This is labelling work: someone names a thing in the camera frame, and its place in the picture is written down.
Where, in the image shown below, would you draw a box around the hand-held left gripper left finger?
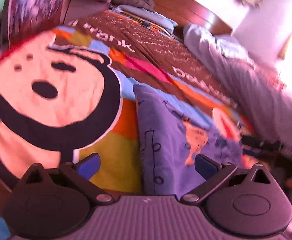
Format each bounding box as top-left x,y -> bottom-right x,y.
18,152 -> 114,203

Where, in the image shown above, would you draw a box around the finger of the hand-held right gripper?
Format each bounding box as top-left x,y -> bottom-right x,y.
240,135 -> 284,153

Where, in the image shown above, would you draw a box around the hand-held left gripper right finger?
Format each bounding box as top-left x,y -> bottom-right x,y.
180,154 -> 273,204

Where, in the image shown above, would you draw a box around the blue pants with orange print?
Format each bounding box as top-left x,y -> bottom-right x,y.
133,84 -> 247,196

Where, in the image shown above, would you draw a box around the colourful printed blanket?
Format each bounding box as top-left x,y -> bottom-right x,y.
0,10 -> 259,240

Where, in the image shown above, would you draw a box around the white bedside cabinet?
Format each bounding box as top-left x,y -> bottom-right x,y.
61,0 -> 111,26

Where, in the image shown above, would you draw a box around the wooden headboard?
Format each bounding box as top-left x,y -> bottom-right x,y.
146,0 -> 234,36

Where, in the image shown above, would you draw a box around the light blue pillow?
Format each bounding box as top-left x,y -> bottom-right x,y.
115,4 -> 178,34

